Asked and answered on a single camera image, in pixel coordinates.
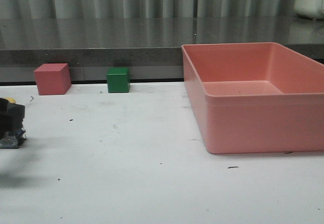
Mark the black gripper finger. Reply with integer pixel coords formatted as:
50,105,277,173
1,98,25,138

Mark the yellow push button switch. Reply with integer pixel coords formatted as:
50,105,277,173
1,98,26,148

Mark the pink wooden cube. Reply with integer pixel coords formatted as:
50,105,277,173
33,63,71,95

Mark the green wooden cube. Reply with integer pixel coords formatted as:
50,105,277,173
106,67,130,93

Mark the grey stone counter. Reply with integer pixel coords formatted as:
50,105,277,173
1,16,323,67

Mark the pink plastic bin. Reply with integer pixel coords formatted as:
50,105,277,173
182,43,323,154

